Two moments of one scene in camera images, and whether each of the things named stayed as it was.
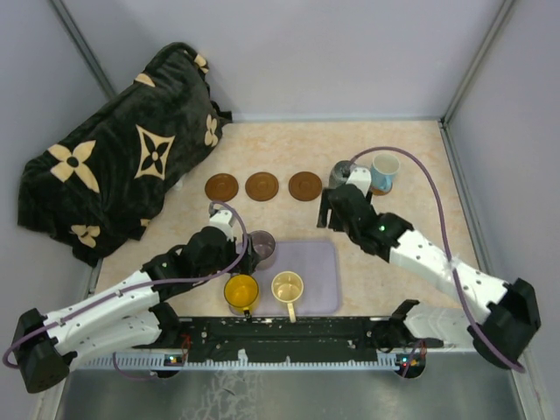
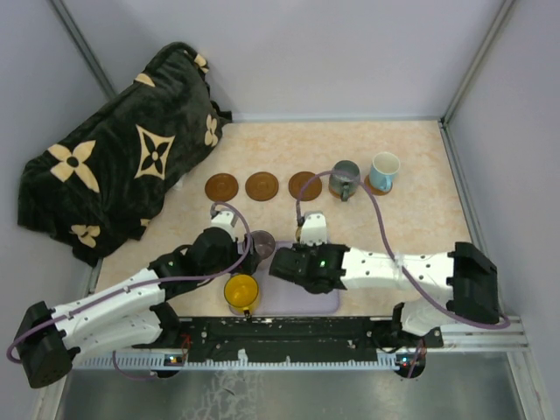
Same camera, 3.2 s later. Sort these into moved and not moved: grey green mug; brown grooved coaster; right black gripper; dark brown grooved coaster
Moved: right black gripper
Not moved: grey green mug; brown grooved coaster; dark brown grooved coaster
